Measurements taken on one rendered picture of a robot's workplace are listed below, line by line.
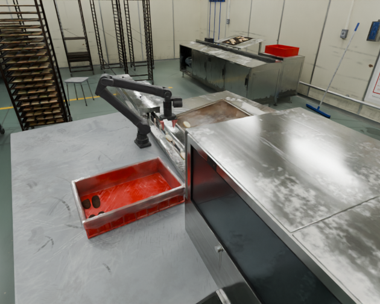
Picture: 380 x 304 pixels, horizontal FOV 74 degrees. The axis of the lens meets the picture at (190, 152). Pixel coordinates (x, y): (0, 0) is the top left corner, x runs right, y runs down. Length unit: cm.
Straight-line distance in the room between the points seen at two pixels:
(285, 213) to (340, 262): 12
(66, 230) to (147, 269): 42
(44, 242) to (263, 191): 94
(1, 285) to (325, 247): 214
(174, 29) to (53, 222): 830
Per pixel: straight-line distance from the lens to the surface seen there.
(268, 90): 465
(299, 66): 519
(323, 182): 68
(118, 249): 112
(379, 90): 145
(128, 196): 134
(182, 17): 926
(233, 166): 67
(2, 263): 249
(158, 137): 178
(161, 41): 905
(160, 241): 112
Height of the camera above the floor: 167
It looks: 30 degrees down
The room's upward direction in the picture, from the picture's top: straight up
